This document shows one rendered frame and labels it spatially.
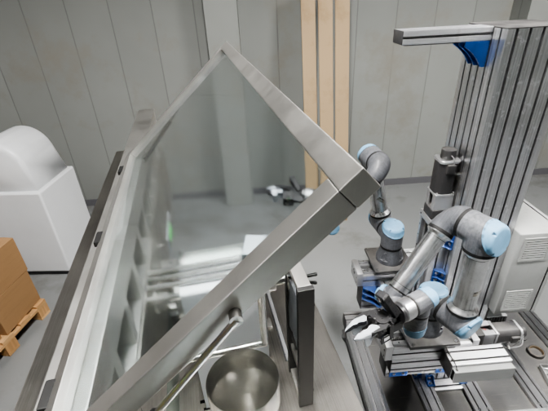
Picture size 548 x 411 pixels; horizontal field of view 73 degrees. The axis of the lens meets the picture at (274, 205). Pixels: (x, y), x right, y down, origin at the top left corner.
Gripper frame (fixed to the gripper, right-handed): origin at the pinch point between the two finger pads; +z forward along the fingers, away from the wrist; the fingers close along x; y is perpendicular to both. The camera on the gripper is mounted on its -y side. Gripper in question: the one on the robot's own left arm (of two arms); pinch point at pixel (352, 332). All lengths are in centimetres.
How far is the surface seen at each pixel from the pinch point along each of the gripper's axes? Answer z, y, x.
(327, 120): -158, -13, 227
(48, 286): 117, 87, 273
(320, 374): 2.7, 31.8, 17.1
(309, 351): 12.9, 5.0, 5.5
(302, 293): 14.8, -19.9, 2.6
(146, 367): 58, -54, -38
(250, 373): 39.1, -19.9, -14.3
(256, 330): 25.2, -2.1, 16.3
